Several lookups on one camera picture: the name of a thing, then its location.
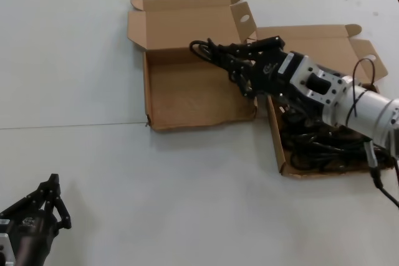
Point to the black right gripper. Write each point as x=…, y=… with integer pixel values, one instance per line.
x=271, y=76

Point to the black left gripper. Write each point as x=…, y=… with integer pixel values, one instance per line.
x=31, y=228

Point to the empty brown cardboard box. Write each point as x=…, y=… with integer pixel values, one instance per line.
x=187, y=97

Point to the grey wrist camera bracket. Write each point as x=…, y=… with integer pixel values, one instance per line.
x=395, y=135

